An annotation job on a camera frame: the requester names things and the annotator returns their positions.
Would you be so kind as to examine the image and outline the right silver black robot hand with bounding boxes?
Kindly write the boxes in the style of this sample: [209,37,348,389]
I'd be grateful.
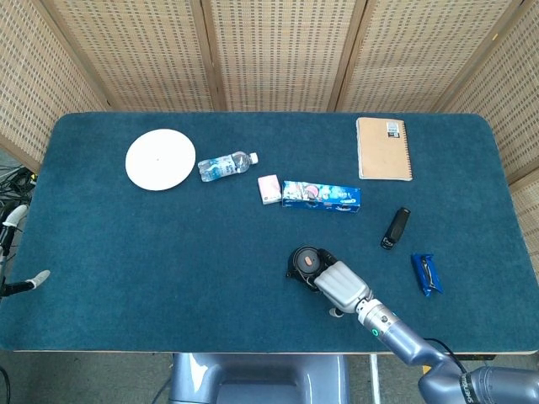
[313,248,375,318]

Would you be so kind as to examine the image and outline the left black white-tipped robot hand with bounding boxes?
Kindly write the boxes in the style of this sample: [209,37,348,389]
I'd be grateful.
[0,205,51,298]

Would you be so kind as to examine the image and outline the black stapler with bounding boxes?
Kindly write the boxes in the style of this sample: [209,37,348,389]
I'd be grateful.
[380,206,412,251]

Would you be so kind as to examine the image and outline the blue snack packet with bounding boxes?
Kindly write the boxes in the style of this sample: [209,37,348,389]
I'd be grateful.
[410,252,445,298]

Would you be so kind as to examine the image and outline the blue cookie box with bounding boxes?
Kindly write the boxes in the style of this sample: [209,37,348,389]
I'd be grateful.
[281,180,362,214]

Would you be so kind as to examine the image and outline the white table leg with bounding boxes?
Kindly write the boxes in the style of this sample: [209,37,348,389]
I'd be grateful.
[369,354,382,404]

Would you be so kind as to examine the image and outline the small white box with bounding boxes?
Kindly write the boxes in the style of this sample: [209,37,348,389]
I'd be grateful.
[257,174,283,206]

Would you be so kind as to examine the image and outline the grey-blue robot torso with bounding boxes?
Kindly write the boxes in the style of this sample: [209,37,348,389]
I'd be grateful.
[168,353,350,404]

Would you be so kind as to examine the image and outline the brown spiral notebook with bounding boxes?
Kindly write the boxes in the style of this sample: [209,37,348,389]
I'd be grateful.
[355,116,414,183]

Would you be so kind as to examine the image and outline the clear plastic water bottle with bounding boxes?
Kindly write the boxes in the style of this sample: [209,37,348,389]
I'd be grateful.
[197,151,259,183]

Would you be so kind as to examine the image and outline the white round plate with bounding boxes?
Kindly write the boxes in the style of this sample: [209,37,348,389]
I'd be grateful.
[125,129,197,192]

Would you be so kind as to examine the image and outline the bamboo folding screen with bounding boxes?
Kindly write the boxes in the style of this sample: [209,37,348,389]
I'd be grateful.
[0,0,539,279]

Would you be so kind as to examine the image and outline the black floor cables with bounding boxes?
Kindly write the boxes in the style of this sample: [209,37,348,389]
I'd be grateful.
[0,165,40,212]

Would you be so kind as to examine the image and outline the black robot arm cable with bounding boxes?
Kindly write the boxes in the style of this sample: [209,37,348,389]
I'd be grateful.
[420,336,469,375]

